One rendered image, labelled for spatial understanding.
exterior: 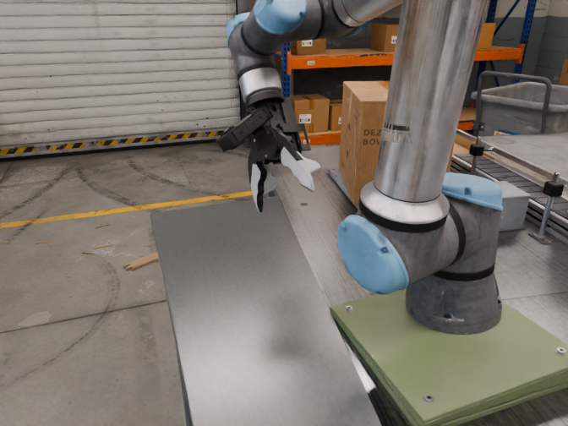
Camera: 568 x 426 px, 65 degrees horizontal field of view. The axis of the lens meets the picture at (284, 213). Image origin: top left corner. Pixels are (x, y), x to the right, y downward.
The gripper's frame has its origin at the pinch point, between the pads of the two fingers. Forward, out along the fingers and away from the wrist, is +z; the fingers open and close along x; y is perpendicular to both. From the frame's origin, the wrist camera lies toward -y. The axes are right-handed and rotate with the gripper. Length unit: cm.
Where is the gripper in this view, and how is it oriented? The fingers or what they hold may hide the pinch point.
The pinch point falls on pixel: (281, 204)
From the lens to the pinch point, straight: 80.0
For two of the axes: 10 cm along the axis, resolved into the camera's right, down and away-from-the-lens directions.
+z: 2.5, 9.6, -0.9
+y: 7.4, -1.3, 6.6
